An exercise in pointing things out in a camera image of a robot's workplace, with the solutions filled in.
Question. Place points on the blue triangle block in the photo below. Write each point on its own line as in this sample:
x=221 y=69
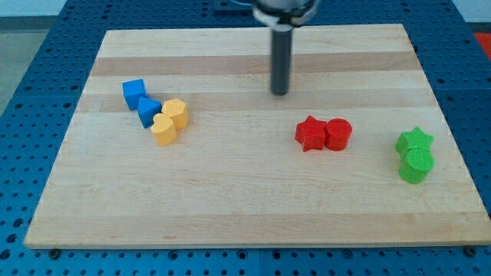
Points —
x=147 y=108

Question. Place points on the wooden board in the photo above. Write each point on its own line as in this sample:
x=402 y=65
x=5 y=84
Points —
x=235 y=177

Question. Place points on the yellow hexagon block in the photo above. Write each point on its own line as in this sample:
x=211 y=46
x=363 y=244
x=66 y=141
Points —
x=177 y=110

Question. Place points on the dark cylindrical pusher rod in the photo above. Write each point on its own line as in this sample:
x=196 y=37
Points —
x=281 y=53

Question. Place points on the green cylinder block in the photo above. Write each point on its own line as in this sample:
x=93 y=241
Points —
x=415 y=165

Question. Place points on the blue cube block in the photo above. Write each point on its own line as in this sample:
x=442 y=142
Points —
x=133 y=91

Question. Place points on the green star block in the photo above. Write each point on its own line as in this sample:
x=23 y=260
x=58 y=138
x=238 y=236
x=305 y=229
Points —
x=411 y=140

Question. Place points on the yellow heart block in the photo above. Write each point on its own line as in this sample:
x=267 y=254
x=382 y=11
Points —
x=163 y=129

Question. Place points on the red cylinder block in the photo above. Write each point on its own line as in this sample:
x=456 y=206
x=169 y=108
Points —
x=337 y=134

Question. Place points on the red star block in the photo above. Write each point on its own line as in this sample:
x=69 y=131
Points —
x=311 y=134

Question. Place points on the red object at edge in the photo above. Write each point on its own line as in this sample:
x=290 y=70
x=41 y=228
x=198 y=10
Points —
x=484 y=40

